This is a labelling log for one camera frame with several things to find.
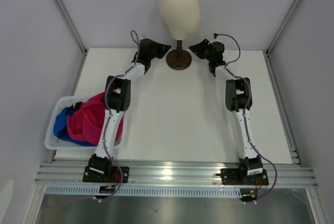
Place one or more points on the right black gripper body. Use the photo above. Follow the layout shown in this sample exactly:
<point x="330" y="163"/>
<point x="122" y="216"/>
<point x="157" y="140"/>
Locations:
<point x="209" y="58"/>

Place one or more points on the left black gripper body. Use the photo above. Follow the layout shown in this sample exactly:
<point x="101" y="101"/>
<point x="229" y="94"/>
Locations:
<point x="151" y="56"/>

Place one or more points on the magenta baseball cap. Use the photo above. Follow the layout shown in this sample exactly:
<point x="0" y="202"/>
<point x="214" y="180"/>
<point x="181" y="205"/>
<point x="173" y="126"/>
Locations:
<point x="84" y="121"/>

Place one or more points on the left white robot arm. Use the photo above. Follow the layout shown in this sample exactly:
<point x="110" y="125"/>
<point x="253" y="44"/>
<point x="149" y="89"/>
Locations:
<point x="116" y="99"/>

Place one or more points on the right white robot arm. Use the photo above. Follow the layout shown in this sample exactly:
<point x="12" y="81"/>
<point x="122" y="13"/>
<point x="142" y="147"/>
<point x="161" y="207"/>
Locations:
<point x="238" y="100"/>

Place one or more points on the dark round mannequin stand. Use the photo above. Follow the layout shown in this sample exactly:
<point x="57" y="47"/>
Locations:
<point x="179" y="59"/>

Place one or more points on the cream mannequin head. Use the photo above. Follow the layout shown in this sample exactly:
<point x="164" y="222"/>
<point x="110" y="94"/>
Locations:
<point x="182" y="17"/>

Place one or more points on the blue baseball cap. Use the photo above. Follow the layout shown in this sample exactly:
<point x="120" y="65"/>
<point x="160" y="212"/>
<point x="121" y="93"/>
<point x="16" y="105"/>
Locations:
<point x="60" y="127"/>

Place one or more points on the white plastic basket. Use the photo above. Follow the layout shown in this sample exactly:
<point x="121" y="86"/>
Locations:
<point x="51" y="141"/>

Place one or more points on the left aluminium frame post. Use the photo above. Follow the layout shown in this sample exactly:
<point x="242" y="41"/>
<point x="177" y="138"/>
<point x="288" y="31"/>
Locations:
<point x="70" y="25"/>

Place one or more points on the aluminium frame post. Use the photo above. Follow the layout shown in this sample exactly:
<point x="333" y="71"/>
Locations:
<point x="293" y="9"/>
<point x="70" y="25"/>

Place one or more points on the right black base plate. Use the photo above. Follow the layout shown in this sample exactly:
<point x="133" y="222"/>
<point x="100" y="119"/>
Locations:
<point x="230" y="176"/>

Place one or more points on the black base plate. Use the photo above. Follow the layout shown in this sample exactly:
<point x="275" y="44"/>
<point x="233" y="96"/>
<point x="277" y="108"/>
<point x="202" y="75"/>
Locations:
<point x="230" y="176"/>
<point x="113" y="176"/>

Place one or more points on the right aluminium frame post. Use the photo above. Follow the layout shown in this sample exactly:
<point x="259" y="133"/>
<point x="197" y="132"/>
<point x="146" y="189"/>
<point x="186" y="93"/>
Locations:
<point x="293" y="9"/>

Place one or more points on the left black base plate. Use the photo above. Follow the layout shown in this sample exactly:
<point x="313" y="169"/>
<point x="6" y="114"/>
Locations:
<point x="113" y="176"/>

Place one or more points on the white slotted cable duct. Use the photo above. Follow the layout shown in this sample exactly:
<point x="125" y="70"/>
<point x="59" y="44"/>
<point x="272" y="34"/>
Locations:
<point x="151" y="191"/>

